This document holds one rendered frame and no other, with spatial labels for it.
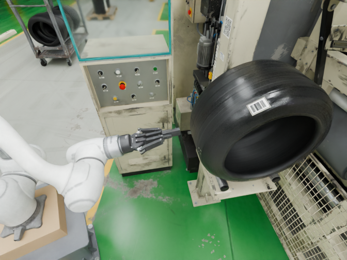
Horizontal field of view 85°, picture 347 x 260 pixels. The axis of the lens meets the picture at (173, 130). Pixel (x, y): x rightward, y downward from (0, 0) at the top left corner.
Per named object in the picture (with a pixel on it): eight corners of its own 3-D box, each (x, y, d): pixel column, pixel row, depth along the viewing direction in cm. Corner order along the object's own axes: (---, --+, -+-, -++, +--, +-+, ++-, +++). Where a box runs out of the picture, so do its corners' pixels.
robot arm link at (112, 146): (104, 132, 76) (119, 129, 76) (112, 146, 83) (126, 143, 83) (102, 149, 70) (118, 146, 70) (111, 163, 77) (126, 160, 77)
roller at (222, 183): (208, 135, 118) (207, 140, 121) (202, 135, 117) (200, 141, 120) (230, 187, 94) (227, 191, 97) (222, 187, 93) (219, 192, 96)
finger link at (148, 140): (135, 139, 75) (135, 141, 74) (162, 133, 75) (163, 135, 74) (137, 145, 78) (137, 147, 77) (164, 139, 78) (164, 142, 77)
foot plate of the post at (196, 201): (187, 181, 198) (187, 179, 195) (211, 177, 201) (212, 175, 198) (193, 207, 179) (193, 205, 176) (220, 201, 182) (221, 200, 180)
